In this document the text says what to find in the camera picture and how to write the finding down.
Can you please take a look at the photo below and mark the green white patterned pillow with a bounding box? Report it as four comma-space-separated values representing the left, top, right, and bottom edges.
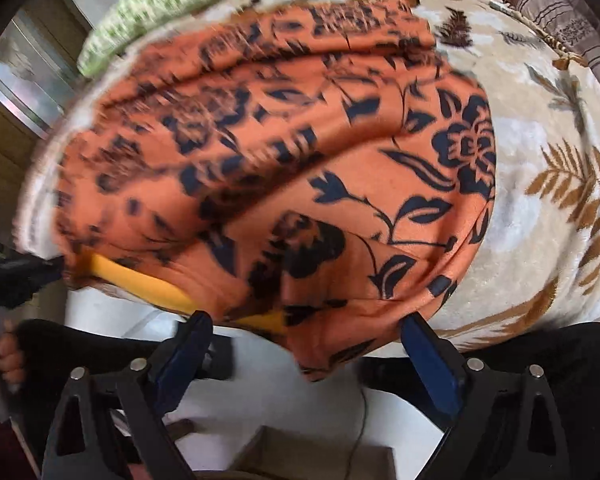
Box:
76, 0, 214, 78

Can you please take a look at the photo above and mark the brown wooden door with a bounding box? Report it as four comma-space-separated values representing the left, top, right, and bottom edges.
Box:
0, 0, 90, 243

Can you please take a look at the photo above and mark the black cable on floor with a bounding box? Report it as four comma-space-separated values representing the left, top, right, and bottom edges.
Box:
341, 386, 371, 480

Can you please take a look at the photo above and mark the striped beige cushion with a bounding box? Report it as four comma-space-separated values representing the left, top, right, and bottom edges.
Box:
517, 0, 600, 83

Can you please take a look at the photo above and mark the beige leaf-pattern fleece blanket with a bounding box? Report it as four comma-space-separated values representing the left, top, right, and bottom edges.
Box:
14, 0, 600, 350

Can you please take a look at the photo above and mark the person's left hand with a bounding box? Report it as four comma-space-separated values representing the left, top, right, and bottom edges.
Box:
0, 321, 24, 386

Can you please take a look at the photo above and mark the brown cardboard box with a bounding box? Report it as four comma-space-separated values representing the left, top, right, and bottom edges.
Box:
227, 426, 398, 479

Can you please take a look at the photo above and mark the orange black floral garment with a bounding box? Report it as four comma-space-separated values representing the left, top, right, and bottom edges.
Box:
54, 0, 496, 380

